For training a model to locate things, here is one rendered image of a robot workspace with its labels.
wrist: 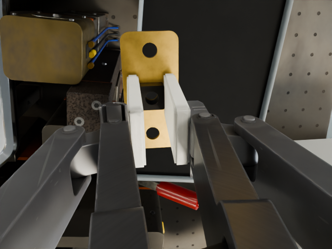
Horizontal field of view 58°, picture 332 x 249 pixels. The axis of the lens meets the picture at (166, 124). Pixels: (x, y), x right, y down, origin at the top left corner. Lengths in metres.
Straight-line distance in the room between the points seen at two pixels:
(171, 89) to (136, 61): 0.05
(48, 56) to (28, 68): 0.03
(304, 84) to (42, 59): 0.69
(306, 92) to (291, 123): 0.09
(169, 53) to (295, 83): 0.69
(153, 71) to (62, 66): 0.19
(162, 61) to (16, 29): 0.22
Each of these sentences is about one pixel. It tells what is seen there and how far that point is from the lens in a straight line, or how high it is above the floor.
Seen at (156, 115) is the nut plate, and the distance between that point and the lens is 0.21.
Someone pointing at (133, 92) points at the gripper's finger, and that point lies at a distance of 0.16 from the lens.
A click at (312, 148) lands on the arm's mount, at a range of 0.90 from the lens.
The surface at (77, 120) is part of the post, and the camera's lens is 0.37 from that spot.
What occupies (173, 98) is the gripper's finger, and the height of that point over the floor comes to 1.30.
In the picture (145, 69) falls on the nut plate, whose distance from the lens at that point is 0.21.
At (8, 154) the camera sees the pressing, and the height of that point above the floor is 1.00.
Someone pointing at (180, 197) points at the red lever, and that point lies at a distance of 0.37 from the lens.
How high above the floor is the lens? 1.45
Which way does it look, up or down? 68 degrees down
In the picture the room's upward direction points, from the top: 165 degrees clockwise
